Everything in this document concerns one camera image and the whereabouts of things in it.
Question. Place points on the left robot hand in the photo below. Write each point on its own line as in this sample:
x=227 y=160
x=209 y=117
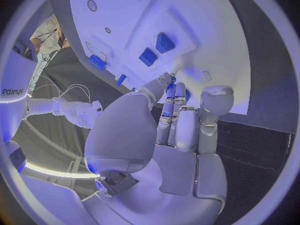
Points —
x=122 y=131

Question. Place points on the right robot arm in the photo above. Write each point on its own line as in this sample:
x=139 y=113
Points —
x=70 y=109

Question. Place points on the small blue peg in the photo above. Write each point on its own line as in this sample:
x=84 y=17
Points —
x=133 y=89

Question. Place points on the blue block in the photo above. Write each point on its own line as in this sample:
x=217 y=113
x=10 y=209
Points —
x=147 y=57
x=165 y=43

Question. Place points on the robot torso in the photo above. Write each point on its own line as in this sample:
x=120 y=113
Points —
x=14 y=78

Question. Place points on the white task board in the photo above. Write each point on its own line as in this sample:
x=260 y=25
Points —
x=211 y=41

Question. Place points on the person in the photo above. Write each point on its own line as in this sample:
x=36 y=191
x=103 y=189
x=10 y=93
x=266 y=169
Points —
x=46 y=33

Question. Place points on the blue cylinder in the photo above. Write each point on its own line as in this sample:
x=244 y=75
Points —
x=97 y=62

